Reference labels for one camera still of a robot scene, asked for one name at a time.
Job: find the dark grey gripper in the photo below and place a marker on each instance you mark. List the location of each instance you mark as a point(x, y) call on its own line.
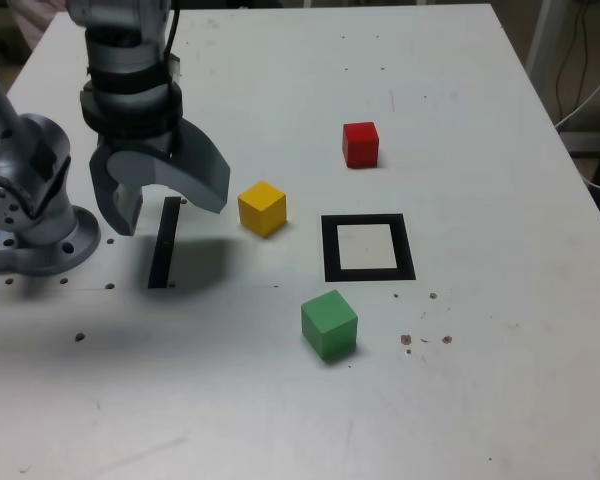
point(140, 142)

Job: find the yellow cube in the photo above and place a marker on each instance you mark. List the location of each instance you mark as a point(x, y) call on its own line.
point(260, 210)

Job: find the red cube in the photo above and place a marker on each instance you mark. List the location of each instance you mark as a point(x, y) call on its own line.
point(360, 145)

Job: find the green cube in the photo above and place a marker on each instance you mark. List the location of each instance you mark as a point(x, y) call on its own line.
point(330, 325)

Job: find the black tape square outline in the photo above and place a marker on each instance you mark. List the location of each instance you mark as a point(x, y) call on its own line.
point(330, 250)

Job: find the black tape strip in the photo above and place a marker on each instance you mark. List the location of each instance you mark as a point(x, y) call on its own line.
point(164, 240)

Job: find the grey metal bar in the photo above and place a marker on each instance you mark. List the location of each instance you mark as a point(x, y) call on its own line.
point(585, 144)

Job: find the small gripper camera box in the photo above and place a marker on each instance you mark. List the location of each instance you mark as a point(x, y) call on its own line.
point(175, 67)

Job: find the white metal post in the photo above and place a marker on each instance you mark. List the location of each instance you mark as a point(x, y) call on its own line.
point(540, 35)

